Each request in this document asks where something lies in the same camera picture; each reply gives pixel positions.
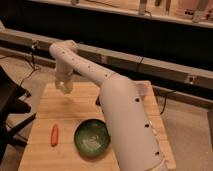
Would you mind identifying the white plastic bottle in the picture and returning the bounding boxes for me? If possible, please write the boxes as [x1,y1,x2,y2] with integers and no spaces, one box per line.
[150,121,157,136]

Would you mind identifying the orange carrot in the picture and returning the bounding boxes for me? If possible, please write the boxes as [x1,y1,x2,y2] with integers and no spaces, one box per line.
[51,124,59,147]

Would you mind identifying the black rectangular block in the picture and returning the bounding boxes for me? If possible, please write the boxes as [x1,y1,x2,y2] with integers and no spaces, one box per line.
[96,96,100,106]

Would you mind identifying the green bowl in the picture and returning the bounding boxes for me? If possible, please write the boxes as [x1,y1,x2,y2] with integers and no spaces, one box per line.
[74,119,110,158]

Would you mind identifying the black chair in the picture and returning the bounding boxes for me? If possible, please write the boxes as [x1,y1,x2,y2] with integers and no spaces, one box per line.
[0,65,35,163]

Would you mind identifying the black cable left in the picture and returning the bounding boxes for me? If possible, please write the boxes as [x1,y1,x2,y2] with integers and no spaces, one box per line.
[0,41,43,88]

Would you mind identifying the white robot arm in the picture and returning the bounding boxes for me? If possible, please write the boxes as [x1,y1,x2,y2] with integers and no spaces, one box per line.
[49,40,168,171]

